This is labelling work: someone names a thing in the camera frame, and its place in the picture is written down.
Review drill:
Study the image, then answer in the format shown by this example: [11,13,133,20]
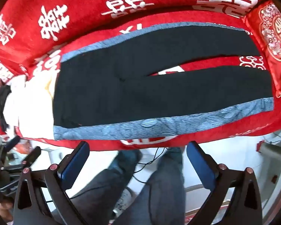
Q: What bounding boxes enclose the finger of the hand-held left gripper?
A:
[22,146,42,166]
[3,136,21,151]

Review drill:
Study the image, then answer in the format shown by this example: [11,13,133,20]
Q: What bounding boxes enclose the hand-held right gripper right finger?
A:
[187,141,264,225]

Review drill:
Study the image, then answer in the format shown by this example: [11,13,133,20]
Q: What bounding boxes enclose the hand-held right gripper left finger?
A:
[13,141,90,225]

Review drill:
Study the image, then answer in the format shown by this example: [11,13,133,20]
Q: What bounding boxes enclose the black pants with grey-blue stripes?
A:
[53,22,275,141]

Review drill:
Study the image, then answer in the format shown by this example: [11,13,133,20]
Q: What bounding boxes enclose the person's left hand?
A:
[0,200,14,219]

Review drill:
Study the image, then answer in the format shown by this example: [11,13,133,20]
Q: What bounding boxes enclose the dark cloth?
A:
[0,85,13,132]

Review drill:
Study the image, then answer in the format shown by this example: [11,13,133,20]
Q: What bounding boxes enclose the person's left leg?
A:
[69,149,144,225]

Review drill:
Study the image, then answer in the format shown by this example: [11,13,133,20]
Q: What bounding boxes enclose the white and cream cloth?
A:
[5,74,61,139]

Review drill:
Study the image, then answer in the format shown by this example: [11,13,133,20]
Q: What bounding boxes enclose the person's legs in grey jeans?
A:
[112,146,187,225]

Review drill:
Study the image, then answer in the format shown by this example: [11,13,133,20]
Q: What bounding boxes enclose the white sneaker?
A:
[114,187,135,214]

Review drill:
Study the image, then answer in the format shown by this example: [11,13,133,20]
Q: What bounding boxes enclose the red embroidered pillow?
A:
[245,0,281,99]

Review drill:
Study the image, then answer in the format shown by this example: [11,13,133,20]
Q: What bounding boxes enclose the red blanket with white characters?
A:
[0,0,281,147]

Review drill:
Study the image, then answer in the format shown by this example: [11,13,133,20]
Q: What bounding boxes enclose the black cable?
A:
[131,146,170,184]

